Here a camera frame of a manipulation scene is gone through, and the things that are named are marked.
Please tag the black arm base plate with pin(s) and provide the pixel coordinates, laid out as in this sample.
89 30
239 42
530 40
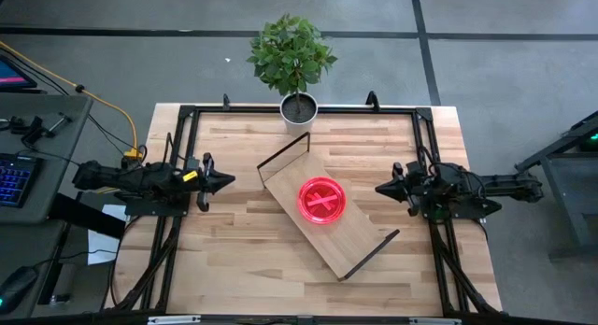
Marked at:
149 207
467 210

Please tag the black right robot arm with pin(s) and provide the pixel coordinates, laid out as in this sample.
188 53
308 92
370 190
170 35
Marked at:
509 185

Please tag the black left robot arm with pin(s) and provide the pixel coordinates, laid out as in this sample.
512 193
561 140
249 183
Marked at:
140 178

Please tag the grey side desk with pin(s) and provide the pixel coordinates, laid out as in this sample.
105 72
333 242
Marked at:
61 129

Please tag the grey lower desk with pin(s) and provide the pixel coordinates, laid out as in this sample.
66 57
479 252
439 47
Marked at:
28 245

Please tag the silver metal bracket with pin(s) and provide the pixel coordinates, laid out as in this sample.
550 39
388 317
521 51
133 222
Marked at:
173 320
434 321

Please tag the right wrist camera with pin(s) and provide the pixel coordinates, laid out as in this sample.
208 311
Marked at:
414 169

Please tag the white paper sheet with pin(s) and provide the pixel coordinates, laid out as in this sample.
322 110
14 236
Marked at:
100 250

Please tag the black table clamp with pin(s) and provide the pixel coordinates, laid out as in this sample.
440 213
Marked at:
226 103
373 102

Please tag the backlit black keyboard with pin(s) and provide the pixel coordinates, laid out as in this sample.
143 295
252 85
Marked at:
14 180

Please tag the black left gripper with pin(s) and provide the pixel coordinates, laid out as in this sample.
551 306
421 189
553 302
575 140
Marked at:
205 180

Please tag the black tool on desk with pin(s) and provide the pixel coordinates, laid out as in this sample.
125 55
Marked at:
35 129

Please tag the wooden shelf with black frame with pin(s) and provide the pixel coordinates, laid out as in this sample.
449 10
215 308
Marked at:
345 241

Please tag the black aluminium table frame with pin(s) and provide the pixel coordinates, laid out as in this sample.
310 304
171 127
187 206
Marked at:
233 111

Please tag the desk computer monitor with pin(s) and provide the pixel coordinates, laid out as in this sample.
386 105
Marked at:
11 75

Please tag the green leafy potted tree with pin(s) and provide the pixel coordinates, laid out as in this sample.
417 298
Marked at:
289 54

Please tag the pink translucent plastic plate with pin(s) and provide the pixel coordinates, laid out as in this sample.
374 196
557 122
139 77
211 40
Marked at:
322 201

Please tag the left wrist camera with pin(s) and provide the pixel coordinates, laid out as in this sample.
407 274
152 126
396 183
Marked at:
194 163

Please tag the black flat panel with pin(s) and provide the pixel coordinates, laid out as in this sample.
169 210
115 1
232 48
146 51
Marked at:
84 217

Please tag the white plant pot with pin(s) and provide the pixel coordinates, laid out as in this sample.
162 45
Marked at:
299 126

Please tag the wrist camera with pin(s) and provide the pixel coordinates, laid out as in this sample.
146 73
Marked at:
414 169
194 163

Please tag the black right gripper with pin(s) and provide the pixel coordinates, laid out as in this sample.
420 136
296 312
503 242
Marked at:
422 189

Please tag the black computer mouse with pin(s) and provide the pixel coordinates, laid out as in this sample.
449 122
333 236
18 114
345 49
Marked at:
16 285

